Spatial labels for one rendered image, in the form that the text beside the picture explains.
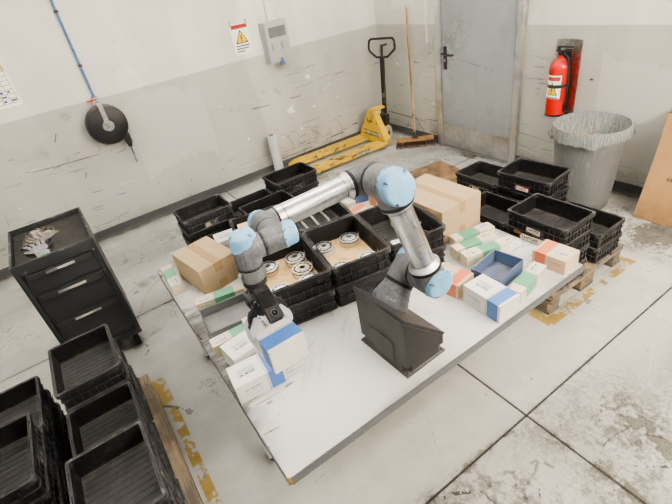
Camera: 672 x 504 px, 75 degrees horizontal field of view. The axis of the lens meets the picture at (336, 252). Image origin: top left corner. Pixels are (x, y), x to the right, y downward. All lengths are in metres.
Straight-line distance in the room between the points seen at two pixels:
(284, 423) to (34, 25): 4.02
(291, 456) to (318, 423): 0.15
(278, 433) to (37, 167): 3.86
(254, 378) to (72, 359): 1.32
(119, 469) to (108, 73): 3.67
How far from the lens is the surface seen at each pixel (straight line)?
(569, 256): 2.26
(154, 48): 4.98
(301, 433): 1.66
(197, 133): 5.16
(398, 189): 1.35
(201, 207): 3.81
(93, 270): 3.12
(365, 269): 2.01
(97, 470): 2.20
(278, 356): 1.33
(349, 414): 1.67
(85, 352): 2.81
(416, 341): 1.66
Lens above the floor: 2.03
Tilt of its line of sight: 33 degrees down
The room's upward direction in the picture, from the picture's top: 10 degrees counter-clockwise
